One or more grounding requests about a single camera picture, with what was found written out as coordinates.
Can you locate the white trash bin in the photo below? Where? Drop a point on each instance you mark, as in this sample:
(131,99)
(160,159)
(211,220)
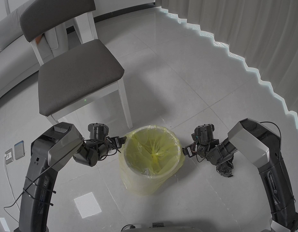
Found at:
(139,179)

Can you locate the light grey sofa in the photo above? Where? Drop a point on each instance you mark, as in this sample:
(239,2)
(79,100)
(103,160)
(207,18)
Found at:
(11,64)

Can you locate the yellow plastic bag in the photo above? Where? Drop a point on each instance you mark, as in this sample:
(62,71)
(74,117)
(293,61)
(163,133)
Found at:
(153,151)

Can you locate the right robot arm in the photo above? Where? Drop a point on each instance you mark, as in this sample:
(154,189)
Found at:
(267,158)

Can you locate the white curtain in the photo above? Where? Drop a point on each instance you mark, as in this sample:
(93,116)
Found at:
(248,20)

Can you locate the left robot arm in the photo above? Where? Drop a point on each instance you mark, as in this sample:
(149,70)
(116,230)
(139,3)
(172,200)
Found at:
(42,153)

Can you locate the crumpled black plastic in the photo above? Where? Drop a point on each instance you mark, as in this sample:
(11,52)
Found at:
(225,169)

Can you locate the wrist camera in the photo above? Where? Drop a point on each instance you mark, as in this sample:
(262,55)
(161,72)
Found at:
(117,143)
(189,151)

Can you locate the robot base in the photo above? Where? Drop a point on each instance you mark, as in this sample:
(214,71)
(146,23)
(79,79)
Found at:
(163,227)

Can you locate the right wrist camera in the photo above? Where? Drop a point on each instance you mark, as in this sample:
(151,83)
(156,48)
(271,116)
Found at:
(189,151)

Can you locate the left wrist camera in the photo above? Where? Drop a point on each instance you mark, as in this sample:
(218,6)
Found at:
(117,143)

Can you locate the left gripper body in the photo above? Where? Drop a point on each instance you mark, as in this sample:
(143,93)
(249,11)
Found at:
(124,138)

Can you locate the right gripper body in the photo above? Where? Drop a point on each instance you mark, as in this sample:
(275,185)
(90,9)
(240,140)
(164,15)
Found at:
(197,153)

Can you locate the grey and white chair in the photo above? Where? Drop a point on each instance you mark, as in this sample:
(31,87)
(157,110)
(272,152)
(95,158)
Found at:
(79,81)

